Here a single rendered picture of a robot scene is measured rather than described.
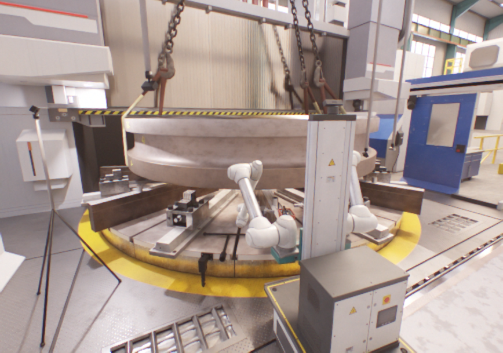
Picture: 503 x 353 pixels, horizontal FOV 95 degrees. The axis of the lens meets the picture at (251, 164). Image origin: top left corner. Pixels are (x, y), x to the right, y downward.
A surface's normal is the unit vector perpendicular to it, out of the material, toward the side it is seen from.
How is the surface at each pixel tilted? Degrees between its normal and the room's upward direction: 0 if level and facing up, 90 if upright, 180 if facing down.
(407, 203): 90
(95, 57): 90
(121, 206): 90
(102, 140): 90
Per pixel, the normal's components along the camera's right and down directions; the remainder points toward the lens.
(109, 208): 0.79, 0.12
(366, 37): -0.89, 0.09
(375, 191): -0.62, 0.16
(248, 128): -0.01, 0.20
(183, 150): -0.39, 0.18
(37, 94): 0.47, 0.18
